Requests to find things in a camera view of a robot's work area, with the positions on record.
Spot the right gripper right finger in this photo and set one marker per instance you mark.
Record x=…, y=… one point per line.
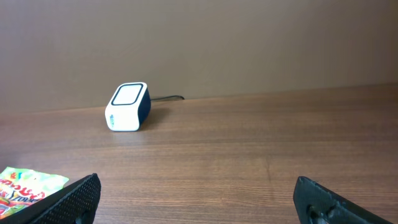
x=316, y=204

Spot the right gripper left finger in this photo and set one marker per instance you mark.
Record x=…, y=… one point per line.
x=76, y=203

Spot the green Haribo gummy bag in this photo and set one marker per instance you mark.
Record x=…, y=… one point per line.
x=20, y=188

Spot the white barcode scanner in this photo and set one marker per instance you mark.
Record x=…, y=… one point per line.
x=128, y=108

